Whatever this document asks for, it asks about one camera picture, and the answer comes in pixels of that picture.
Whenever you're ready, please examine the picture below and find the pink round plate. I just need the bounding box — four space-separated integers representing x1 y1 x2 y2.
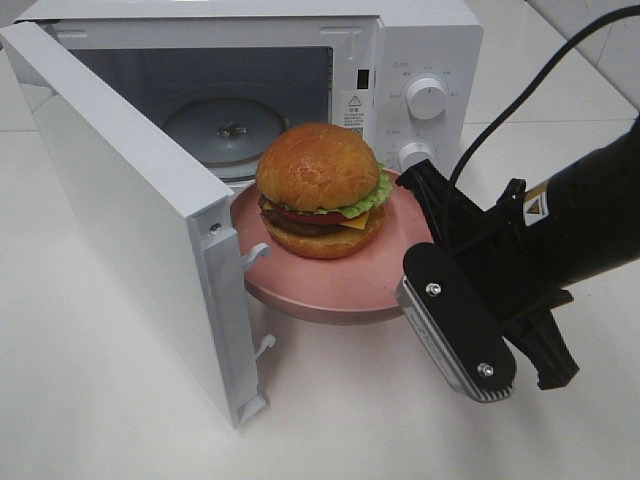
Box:
231 185 432 325

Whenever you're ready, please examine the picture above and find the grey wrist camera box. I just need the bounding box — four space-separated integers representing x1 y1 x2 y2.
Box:
396 243 516 403

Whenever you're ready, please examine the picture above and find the glass microwave turntable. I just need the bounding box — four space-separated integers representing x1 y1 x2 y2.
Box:
164 97 286 182

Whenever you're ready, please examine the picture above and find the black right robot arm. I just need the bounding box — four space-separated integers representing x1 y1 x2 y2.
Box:
396 127 639 403

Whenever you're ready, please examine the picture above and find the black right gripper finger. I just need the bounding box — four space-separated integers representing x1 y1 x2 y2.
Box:
503 308 579 390
396 160 483 248

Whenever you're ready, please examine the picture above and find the white microwave oven body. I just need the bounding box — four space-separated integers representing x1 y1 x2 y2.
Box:
10 1 483 169

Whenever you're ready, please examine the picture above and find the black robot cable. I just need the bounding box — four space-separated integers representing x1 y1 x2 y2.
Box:
448 0 640 189

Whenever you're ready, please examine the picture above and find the white timer knob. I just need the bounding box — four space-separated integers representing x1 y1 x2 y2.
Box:
398 142 435 173

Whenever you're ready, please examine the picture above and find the burger with lettuce and cheese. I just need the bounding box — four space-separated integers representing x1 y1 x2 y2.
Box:
256 123 393 260

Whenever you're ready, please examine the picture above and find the white upper power knob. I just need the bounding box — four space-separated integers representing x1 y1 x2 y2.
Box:
406 76 447 120

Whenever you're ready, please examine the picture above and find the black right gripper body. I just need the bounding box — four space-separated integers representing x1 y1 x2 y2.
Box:
439 177 575 340

